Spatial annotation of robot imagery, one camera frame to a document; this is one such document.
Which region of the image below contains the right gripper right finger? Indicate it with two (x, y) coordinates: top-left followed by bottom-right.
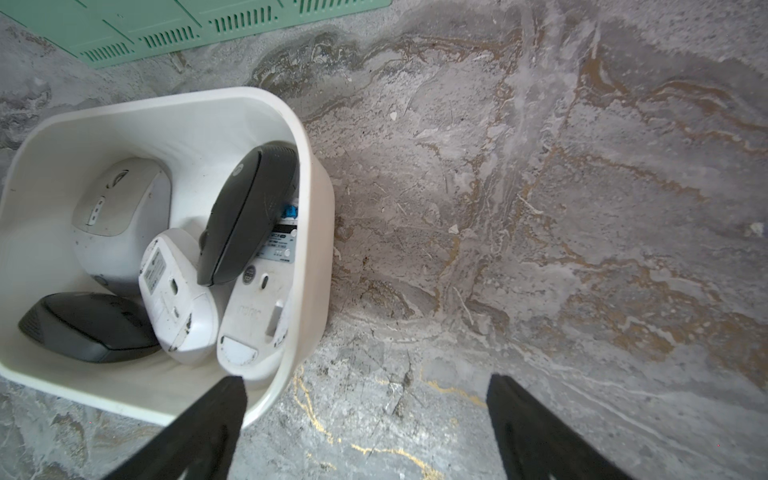
(486, 374), (630, 479)

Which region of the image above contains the light grey mouse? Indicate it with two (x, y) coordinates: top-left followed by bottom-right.
(71, 158), (172, 297)

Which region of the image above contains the white storage box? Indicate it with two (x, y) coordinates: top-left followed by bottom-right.
(1, 87), (335, 425)

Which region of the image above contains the dark grey mouse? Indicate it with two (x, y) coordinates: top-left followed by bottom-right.
(18, 292), (161, 363)

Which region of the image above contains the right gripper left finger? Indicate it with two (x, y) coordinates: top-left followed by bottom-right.
(106, 376), (247, 479)

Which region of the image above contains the green magazine file holder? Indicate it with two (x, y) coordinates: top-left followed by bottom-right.
(1, 0), (391, 68)

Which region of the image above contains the white mouse with label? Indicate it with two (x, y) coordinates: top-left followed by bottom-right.
(216, 203), (298, 384)

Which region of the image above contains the black slim mouse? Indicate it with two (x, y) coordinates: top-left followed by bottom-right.
(197, 144), (299, 287)

